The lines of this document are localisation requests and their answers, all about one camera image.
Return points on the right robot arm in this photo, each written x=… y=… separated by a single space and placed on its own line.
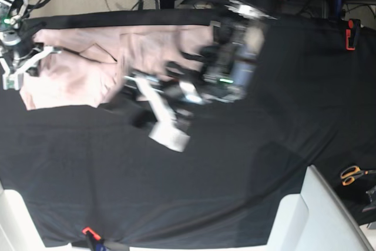
x=13 y=30

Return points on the orange clip bottom edge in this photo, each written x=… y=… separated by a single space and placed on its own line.
x=88 y=231

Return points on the white chair left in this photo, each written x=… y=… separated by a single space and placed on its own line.
x=18 y=231

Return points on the pink T-shirt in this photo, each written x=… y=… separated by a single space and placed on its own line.
x=91 y=67

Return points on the black table cloth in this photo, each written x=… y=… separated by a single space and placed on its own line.
x=310 y=102

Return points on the orange handled scissors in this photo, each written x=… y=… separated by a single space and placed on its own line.
x=352 y=173

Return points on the white chair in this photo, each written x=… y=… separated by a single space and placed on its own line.
x=18 y=231
x=315 y=219

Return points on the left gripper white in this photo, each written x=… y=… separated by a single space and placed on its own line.
x=169 y=123

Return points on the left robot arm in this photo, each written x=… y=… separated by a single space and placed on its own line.
x=226 y=68

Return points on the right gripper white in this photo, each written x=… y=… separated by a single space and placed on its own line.
x=15 y=65

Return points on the white chair right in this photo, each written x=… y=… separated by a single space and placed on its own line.
x=315 y=219

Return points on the red black clamp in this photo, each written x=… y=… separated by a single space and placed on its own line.
x=352 y=33

